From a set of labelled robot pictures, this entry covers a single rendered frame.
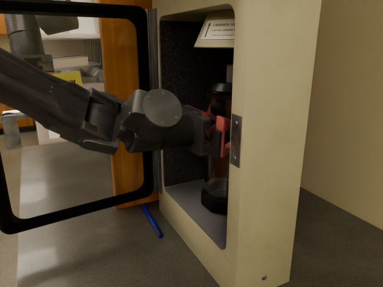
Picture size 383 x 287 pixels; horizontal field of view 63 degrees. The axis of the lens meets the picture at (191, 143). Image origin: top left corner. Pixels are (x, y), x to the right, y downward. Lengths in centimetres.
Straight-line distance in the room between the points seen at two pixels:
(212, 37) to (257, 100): 14
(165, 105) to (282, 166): 19
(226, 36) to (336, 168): 52
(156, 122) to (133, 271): 30
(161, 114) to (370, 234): 53
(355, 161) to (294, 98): 42
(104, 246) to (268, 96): 44
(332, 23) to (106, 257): 72
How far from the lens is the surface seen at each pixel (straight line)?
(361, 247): 73
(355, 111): 83
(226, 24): 50
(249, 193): 45
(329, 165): 89
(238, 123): 41
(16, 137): 60
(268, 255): 53
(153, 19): 67
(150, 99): 43
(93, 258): 65
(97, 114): 48
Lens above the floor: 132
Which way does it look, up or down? 18 degrees down
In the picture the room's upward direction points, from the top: straight up
